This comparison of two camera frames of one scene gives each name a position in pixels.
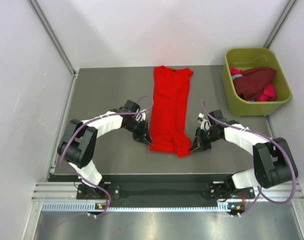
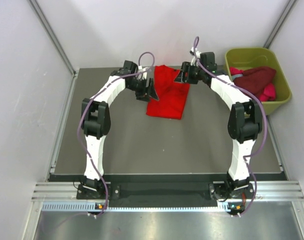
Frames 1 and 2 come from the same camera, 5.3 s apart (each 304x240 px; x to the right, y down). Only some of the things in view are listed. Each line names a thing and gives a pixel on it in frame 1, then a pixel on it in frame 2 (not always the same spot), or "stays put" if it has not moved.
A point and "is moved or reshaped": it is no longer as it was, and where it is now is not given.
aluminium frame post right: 286,11 stays put
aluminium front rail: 64,197 stays put
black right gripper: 199,145 -> 186,69
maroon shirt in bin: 250,85 stays put
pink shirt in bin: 268,93 stays put
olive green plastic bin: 243,58 stays put
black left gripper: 143,135 -> 143,94
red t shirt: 171,130 is moved or reshaped
